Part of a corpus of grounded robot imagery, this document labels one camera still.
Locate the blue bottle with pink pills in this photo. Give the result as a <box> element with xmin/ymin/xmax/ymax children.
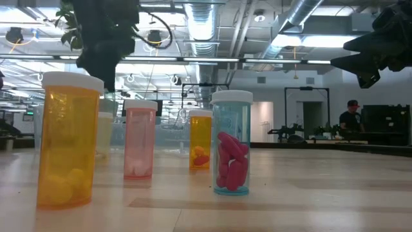
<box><xmin>210</xmin><ymin>90</ymin><xmax>254</xmax><ymax>197</ymax></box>

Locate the dark background table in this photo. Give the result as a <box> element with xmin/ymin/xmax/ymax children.
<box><xmin>250</xmin><ymin>139</ymin><xmax>412</xmax><ymax>158</ymax></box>

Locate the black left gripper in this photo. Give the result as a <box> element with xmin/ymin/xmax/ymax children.
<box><xmin>71</xmin><ymin>0</ymin><xmax>140</xmax><ymax>93</ymax></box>

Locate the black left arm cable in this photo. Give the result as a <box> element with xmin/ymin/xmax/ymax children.
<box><xmin>133</xmin><ymin>11</ymin><xmax>174</xmax><ymax>50</ymax></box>

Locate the clear plastic container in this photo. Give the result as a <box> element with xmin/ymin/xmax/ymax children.
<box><xmin>33</xmin><ymin>104</ymin><xmax>44</xmax><ymax>150</ymax></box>

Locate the pale yellow pill bottle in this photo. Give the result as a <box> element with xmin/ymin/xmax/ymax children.
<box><xmin>95</xmin><ymin>111</ymin><xmax>114</xmax><ymax>160</ymax></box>

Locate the long ceiling light bar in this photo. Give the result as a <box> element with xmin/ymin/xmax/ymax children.
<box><xmin>0</xmin><ymin>53</ymin><xmax>332</xmax><ymax>65</ymax></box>

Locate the black metal frame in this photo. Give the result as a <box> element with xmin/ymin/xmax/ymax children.
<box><xmin>181</xmin><ymin>82</ymin><xmax>230</xmax><ymax>109</ymax></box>
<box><xmin>284</xmin><ymin>86</ymin><xmax>330</xmax><ymax>130</ymax></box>

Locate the black cabinet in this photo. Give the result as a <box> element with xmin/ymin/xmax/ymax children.
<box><xmin>360</xmin><ymin>104</ymin><xmax>411</xmax><ymax>146</ymax></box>

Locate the small orange pill bottle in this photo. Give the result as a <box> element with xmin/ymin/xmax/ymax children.
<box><xmin>189</xmin><ymin>109</ymin><xmax>213</xmax><ymax>171</ymax></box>

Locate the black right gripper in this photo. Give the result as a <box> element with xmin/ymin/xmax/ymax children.
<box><xmin>330</xmin><ymin>30</ymin><xmax>412</xmax><ymax>90</ymax></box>

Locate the slanted silver ventilation duct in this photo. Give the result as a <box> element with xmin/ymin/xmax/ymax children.
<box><xmin>257</xmin><ymin>0</ymin><xmax>324</xmax><ymax>65</ymax></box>

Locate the pink pill bottle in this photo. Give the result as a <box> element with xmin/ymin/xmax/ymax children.
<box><xmin>123</xmin><ymin>99</ymin><xmax>158</xmax><ymax>180</ymax></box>

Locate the green potted tree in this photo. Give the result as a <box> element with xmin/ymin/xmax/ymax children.
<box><xmin>55</xmin><ymin>0</ymin><xmax>84</xmax><ymax>52</ymax></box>

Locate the person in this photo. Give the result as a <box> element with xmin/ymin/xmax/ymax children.
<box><xmin>339</xmin><ymin>99</ymin><xmax>366</xmax><ymax>133</ymax></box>

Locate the large orange pill bottle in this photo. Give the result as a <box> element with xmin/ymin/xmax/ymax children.
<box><xmin>36</xmin><ymin>71</ymin><xmax>105</xmax><ymax>210</ymax></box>

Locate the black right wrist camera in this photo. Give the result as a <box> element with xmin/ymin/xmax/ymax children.
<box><xmin>371</xmin><ymin>0</ymin><xmax>412</xmax><ymax>33</ymax></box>

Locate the black ceiling lamp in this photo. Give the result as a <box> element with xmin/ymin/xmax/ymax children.
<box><xmin>5</xmin><ymin>26</ymin><xmax>24</xmax><ymax>44</ymax></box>
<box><xmin>147</xmin><ymin>29</ymin><xmax>163</xmax><ymax>46</ymax></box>

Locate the yellow hanging cord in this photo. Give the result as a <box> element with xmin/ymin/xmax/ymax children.
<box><xmin>292</xmin><ymin>46</ymin><xmax>299</xmax><ymax>80</ymax></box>

